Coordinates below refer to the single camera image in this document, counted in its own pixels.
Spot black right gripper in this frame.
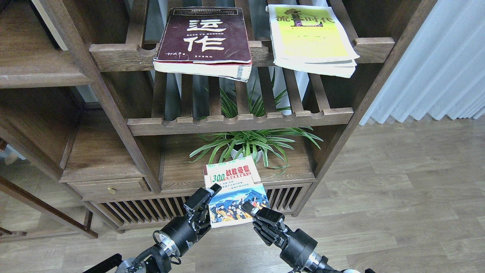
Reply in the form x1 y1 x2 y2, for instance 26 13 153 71
241 201 330 271

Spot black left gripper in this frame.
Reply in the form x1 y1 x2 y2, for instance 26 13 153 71
153 184 222 256

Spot colourful 300 paperback book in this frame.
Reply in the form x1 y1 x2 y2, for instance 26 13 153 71
203 156 270 228

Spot yellow green cover book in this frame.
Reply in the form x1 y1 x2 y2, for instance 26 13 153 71
266 5 359 78

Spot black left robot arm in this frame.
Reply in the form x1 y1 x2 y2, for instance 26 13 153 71
86 184 222 273

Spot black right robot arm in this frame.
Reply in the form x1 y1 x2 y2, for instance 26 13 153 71
242 202 338 273

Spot white plant pot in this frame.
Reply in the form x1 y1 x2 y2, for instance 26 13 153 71
230 147 263 164

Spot brass drawer knob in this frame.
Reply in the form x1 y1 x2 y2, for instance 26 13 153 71
107 187 117 194

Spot maroon book white characters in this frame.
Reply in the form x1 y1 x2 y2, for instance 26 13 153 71
153 6 252 82

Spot dark wooden bookshelf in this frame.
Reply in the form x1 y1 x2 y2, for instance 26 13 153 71
1 0 437 233

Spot white pleated curtain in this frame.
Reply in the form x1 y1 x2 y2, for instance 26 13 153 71
360 0 485 126

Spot dark wooden side frame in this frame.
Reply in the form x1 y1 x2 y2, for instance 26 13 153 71
0 175 99 242

